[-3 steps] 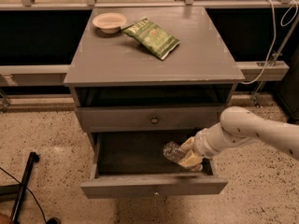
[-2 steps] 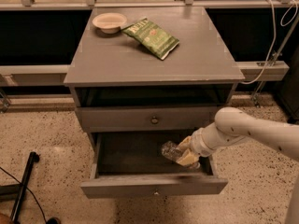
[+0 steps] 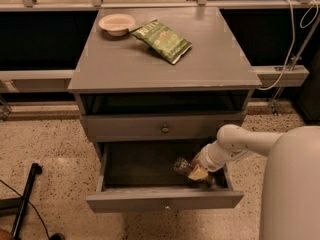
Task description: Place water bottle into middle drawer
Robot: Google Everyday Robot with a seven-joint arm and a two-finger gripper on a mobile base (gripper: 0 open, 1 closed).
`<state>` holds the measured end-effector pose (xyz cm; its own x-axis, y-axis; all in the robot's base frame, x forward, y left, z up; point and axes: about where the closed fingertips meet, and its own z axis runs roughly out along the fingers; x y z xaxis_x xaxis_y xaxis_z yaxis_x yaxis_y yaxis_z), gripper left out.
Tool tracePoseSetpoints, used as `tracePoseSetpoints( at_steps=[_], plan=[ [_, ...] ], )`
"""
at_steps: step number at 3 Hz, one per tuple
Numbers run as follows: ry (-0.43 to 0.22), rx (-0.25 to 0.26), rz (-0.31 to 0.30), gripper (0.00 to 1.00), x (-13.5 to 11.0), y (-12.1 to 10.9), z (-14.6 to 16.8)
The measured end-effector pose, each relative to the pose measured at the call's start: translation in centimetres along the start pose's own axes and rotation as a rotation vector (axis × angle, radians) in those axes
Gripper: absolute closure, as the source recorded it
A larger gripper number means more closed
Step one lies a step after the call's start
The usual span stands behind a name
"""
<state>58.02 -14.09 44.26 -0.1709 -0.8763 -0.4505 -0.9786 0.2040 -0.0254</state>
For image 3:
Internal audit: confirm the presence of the grey wooden drawer cabinet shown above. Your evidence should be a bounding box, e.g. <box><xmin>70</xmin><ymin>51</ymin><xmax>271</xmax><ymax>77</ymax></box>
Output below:
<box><xmin>67</xmin><ymin>6</ymin><xmax>263</xmax><ymax>214</ymax></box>

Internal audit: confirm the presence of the clear plastic water bottle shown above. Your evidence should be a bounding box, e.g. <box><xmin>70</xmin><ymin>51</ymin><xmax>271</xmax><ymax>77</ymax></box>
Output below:
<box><xmin>173</xmin><ymin>157</ymin><xmax>216</xmax><ymax>186</ymax></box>

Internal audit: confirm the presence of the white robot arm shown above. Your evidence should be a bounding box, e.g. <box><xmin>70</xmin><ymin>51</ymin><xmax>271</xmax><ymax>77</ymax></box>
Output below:
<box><xmin>187</xmin><ymin>124</ymin><xmax>320</xmax><ymax>240</ymax></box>

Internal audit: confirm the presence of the white cable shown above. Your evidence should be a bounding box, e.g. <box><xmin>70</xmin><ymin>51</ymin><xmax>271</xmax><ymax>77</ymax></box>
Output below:
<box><xmin>255</xmin><ymin>0</ymin><xmax>320</xmax><ymax>92</ymax></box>

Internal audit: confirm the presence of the green chip bag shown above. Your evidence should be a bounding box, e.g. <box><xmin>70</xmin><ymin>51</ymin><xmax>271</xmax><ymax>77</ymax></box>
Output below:
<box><xmin>130</xmin><ymin>19</ymin><xmax>192</xmax><ymax>65</ymax></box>

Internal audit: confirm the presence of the thin black floor cable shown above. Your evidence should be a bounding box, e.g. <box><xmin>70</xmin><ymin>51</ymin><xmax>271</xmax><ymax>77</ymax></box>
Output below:
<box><xmin>0</xmin><ymin>179</ymin><xmax>51</xmax><ymax>240</ymax></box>

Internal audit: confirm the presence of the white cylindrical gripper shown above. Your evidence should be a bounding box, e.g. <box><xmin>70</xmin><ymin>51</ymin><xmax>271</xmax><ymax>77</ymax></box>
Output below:
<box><xmin>188</xmin><ymin>142</ymin><xmax>233</xmax><ymax>181</ymax></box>

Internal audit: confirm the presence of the open grey lower drawer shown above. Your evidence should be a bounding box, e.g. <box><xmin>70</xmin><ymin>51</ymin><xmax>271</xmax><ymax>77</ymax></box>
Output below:
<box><xmin>87</xmin><ymin>140</ymin><xmax>244</xmax><ymax>213</ymax></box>

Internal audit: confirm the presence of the metal railing frame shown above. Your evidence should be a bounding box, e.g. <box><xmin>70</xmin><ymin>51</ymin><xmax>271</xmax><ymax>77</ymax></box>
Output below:
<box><xmin>1</xmin><ymin>0</ymin><xmax>320</xmax><ymax>117</ymax></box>

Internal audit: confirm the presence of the black stand leg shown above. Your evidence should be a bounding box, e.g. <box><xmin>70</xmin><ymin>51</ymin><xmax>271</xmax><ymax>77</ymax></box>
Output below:
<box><xmin>0</xmin><ymin>163</ymin><xmax>42</xmax><ymax>240</ymax></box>

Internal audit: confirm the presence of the closed grey middle drawer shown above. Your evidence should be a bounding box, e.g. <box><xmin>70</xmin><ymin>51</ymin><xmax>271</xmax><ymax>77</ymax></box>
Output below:
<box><xmin>80</xmin><ymin>112</ymin><xmax>246</xmax><ymax>142</ymax></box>

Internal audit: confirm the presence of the white paper bowl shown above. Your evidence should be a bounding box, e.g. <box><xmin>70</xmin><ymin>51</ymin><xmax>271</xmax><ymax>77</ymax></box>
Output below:
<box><xmin>98</xmin><ymin>14</ymin><xmax>136</xmax><ymax>37</ymax></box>

